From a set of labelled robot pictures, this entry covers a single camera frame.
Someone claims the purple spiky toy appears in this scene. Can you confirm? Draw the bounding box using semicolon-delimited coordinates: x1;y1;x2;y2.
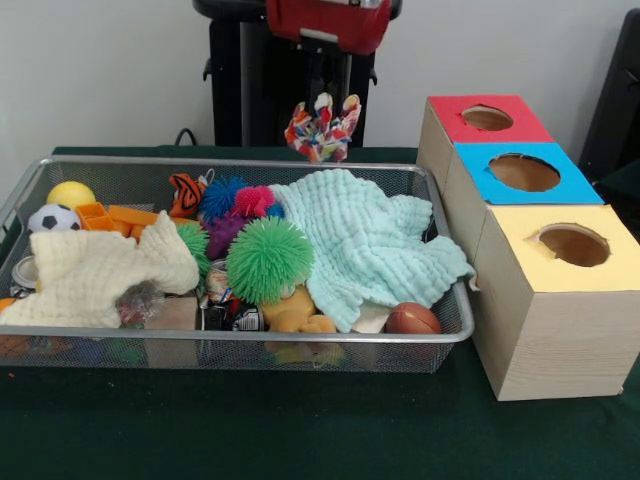
203;212;246;261

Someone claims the black and white soccer ball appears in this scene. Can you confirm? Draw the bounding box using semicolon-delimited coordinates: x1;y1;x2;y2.
27;202;82;234

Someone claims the orange plastic toy block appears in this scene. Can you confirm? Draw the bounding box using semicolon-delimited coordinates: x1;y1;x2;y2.
75;201;162;240

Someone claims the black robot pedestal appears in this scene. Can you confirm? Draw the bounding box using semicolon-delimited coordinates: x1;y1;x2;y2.
192;0;404;149

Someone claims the black upright panel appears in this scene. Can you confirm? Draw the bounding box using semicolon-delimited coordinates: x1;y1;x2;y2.
579;7;640;174

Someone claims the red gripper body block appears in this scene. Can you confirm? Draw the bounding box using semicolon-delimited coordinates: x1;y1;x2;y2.
266;0;393;56

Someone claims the dark green table cloth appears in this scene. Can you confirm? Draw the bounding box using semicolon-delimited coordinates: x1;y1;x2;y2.
0;144;640;480
594;160;640;211

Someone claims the shallow wire mesh bin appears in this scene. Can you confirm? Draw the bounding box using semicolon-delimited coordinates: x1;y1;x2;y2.
0;154;475;375

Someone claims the multicoloured patterned cloth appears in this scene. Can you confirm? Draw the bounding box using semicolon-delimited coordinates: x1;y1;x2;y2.
283;93;362;165

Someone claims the large green spiky ball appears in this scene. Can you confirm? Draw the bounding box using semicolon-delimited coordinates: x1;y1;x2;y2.
225;215;316;306

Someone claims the wooden box with three holes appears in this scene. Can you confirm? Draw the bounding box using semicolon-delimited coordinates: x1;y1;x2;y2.
416;93;640;402

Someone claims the cream waffle cloth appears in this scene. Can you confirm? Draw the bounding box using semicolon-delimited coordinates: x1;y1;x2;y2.
0;209;201;330

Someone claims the pink spiky ball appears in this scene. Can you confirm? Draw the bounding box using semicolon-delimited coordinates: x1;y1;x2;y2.
232;184;277;219

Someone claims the blue spiky ball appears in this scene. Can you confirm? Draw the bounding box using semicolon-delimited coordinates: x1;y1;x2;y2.
199;175;250;221

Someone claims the yellow ball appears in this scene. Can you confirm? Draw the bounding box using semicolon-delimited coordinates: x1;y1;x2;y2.
47;180;96;210

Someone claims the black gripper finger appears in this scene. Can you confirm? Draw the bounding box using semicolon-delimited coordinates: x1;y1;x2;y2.
335;49;354;109
305;49;326;111

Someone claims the orange tiger plush toy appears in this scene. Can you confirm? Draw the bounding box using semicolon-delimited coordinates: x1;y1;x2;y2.
168;172;209;219

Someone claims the brown toy football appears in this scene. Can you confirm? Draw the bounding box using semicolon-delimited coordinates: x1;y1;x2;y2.
384;301;444;335

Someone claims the mint green waffle cloth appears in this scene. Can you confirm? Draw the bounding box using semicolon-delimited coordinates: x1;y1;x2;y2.
268;168;476;334

